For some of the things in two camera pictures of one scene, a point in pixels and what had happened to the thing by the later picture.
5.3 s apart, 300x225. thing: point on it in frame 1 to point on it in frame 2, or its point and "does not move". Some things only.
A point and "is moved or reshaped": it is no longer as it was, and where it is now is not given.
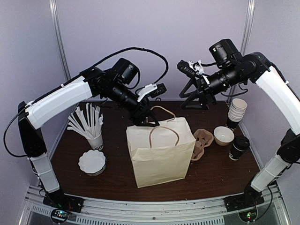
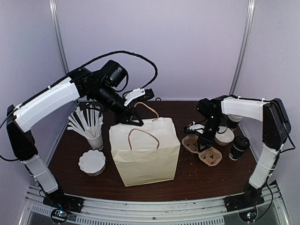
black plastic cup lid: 241,143 does not move
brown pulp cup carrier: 203,138 is moved or reshaped
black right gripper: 206,94 to 208,145
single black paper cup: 234,153 does not move
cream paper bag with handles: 161,153 is moved or reshaped
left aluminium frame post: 54,13 does not move
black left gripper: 138,119 to 124,117
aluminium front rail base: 270,211 does not move
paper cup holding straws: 97,143 does not move
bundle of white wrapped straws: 89,125 does not move
